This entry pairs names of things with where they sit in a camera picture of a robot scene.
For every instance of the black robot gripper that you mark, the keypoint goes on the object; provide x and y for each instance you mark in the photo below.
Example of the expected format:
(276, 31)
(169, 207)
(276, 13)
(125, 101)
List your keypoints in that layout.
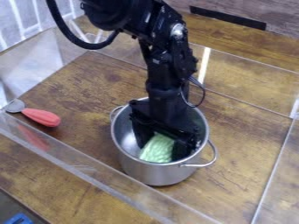
(163, 113)

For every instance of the green bumpy gourd toy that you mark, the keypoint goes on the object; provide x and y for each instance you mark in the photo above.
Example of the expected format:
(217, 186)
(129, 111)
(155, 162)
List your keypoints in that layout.
(157, 149)

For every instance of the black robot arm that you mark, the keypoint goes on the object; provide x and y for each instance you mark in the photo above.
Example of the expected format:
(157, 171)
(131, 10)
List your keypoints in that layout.
(153, 23)

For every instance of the silver steel pot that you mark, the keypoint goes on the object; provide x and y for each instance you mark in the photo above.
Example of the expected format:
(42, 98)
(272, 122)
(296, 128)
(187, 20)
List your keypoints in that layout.
(159, 174)

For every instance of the blue object at corner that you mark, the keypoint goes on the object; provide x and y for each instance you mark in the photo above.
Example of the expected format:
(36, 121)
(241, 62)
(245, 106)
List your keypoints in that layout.
(20, 218)

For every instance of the clear acrylic front barrier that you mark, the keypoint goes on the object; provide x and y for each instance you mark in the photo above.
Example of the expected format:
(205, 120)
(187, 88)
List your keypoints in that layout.
(168, 210)

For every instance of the clear acrylic corner bracket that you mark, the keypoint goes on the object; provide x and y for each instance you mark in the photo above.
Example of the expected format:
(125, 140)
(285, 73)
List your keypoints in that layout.
(85, 31)

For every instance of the red handled metal spatula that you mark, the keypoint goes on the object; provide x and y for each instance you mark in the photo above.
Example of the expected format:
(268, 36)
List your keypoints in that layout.
(42, 117)

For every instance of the black wall strip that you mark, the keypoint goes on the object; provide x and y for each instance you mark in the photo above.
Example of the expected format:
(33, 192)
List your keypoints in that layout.
(228, 18)

